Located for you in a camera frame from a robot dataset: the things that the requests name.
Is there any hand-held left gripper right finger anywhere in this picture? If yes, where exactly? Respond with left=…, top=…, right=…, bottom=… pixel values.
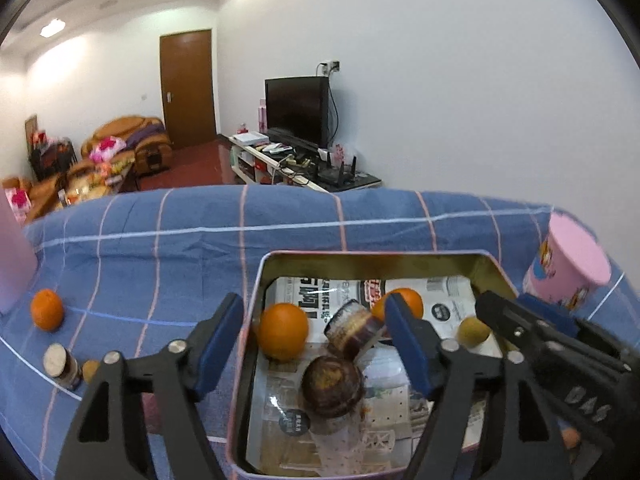
left=384, top=292, right=573, bottom=480

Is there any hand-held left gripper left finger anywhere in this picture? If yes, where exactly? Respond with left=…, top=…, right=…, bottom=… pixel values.
left=55, top=292, right=245, bottom=480

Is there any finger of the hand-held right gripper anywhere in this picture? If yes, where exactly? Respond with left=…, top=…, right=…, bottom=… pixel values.
left=517, top=294, right=636, bottom=376
left=476, top=291, right=626, bottom=376

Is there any yellow-green round fruit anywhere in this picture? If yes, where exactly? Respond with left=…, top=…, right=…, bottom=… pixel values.
left=459, top=316, right=492, bottom=347

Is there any orange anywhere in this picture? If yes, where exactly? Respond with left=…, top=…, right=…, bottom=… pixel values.
left=30, top=288, right=65, bottom=332
left=372, top=287, right=425, bottom=323
left=257, top=302, right=310, bottom=363

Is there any pink tin box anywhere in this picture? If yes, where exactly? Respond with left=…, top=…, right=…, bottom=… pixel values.
left=226, top=249, right=521, bottom=478

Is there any pink cartoon cup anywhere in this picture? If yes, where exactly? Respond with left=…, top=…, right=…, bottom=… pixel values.
left=522, top=211, right=612, bottom=311

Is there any printed paper leaflet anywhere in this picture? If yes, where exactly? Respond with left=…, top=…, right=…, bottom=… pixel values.
left=247, top=275, right=501, bottom=476

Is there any blue plaid blanket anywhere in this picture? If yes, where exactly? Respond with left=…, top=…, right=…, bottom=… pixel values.
left=0, top=185, right=636, bottom=480

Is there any black router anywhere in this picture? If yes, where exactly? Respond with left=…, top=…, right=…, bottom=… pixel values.
left=317, top=155, right=358, bottom=181

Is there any cluttered coffee table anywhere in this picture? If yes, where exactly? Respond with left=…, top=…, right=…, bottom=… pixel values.
left=57, top=157, right=138, bottom=208

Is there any white television stand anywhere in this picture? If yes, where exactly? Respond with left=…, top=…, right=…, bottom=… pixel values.
left=227, top=132, right=383, bottom=193

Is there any brown leather armchair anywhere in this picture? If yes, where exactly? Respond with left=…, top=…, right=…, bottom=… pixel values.
left=81, top=116, right=173, bottom=181

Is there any pink plastic jug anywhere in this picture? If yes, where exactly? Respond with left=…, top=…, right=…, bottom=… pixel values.
left=0, top=187, right=38, bottom=316

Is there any purple cloth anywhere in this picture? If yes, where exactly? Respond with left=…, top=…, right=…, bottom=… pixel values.
left=125, top=122, right=166, bottom=148

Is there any pink floral cushion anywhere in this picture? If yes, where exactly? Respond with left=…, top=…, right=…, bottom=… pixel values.
left=92, top=136, right=126, bottom=161
left=4, top=187, right=32, bottom=223

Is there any brown leather sofa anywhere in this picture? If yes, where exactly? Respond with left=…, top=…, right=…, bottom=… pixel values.
left=2, top=175, right=66, bottom=223

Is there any black television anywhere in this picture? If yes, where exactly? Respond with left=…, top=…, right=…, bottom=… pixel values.
left=264, top=76, right=331, bottom=150

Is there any black rack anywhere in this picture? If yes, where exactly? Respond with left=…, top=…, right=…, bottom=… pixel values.
left=29, top=137, right=76, bottom=181

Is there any brown wooden door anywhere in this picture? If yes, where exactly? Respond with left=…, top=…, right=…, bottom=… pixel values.
left=160, top=29, right=218, bottom=150

